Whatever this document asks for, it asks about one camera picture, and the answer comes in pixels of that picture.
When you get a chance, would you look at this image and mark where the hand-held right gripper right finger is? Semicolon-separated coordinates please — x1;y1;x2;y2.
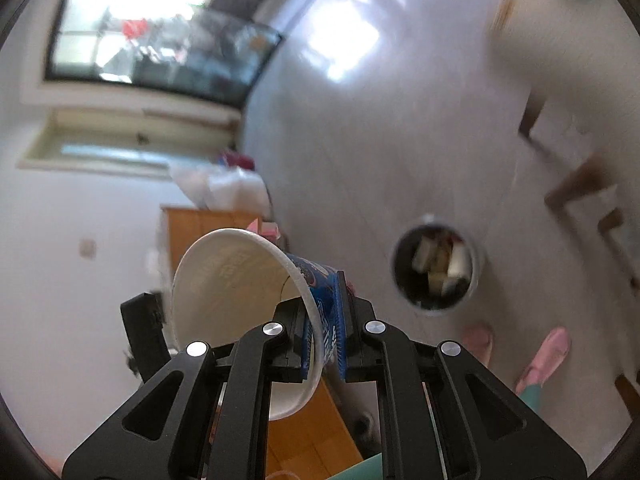
336;271;587;480

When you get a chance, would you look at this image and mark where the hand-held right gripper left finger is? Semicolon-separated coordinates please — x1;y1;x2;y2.
62;300;314;480

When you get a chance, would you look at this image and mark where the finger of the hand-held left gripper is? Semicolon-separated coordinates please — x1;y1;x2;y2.
120;291;174;384

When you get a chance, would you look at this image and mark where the grey round waste bin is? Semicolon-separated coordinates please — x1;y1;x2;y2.
390;215;487;314

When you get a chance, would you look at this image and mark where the white paper cup blue print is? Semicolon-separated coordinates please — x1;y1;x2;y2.
170;227;346;421

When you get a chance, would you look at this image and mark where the orange wooden cabinet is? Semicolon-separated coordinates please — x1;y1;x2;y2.
160;205;364;480

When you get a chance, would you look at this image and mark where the black and white sneaker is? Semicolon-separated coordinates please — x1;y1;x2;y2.
350;410;377;449

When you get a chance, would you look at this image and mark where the pink box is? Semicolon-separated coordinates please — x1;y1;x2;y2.
247;217;284;249

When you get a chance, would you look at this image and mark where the pink slipper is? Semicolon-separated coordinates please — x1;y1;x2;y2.
515;327;572;397
462;322;496;367

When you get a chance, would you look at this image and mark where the white plastic bag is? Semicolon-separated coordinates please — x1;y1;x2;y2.
170;161;272;212

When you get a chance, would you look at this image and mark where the dark red cloth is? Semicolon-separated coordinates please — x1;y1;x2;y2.
219;150;254;169

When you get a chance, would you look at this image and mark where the dark wooden chair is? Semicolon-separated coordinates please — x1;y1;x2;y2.
519;100;640;301

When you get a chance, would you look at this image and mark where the large window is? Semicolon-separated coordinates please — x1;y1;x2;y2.
44;0;287;107

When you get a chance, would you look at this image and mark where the pale pink cloth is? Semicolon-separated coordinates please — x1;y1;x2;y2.
491;0;640;128

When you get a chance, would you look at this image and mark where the white window frame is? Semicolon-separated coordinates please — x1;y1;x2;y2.
16;106;243;182

